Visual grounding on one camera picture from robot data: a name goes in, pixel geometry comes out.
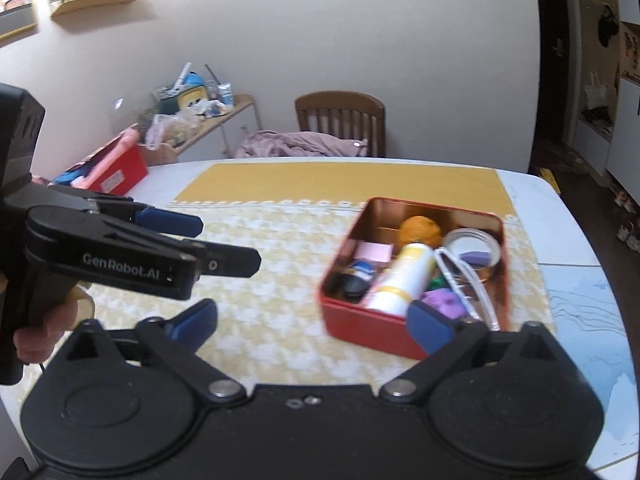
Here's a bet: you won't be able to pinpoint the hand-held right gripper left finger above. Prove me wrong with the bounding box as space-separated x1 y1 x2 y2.
65 298 247 403

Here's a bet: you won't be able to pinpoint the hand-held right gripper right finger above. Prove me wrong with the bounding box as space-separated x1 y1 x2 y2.
378 300 563 402

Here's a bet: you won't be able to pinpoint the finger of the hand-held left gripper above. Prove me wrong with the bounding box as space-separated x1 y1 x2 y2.
47 184 204 239
181 240 262 279

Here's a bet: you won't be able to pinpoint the white sunglasses with dark lenses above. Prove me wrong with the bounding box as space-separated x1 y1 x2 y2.
433 247 502 332

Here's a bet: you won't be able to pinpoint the white and yellow tube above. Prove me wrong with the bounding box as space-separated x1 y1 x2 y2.
362 242 435 317

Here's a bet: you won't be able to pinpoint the red metal tin box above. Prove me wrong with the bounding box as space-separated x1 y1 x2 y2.
318 197 512 361

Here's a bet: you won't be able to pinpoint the round metal jar lid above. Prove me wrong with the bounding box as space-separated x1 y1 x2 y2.
443 228 503 282

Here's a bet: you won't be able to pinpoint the person's left hand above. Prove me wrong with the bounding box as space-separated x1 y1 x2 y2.
14 286 97 365

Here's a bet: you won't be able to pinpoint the purple spiky toy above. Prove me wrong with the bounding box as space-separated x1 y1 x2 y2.
422 287 469 322

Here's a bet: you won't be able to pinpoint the yellow houndstooth tablecloth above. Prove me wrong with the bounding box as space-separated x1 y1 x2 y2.
85 199 553 391

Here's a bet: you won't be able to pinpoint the red storage box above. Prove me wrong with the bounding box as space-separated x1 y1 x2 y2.
49 127 150 196

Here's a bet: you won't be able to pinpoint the small black and blue object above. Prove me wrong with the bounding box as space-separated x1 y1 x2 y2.
339 259 375 304

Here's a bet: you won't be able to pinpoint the pink sticky note pad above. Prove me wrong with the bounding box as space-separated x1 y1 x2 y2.
355 241 394 264

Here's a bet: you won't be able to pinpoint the clear plastic bag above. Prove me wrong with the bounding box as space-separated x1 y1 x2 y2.
145 110 200 147

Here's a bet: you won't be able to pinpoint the orange fruit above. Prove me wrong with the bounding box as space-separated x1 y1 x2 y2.
399 215 444 249

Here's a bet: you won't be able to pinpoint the plain yellow table mat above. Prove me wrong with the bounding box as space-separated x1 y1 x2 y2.
171 161 517 211

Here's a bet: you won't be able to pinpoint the pink cloth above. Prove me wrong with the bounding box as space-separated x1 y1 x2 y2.
234 130 372 159

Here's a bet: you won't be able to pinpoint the wooden side table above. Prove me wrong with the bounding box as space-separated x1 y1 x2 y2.
134 92 262 157

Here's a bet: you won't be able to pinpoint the blue and yellow toy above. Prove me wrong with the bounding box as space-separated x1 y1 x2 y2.
172 74 210 111

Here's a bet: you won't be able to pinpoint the light blue printed cloth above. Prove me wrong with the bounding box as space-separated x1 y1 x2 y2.
539 264 640 463

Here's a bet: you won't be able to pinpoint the wooden chair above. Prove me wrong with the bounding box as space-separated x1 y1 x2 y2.
294 91 387 159

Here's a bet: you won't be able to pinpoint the pair of shoes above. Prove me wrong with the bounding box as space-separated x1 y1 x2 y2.
616 219 640 253

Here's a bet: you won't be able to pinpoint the white tote bag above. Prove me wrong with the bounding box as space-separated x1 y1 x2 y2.
584 72 609 111

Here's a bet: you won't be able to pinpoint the white cabinet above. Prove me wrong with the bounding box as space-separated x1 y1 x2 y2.
575 0 640 196

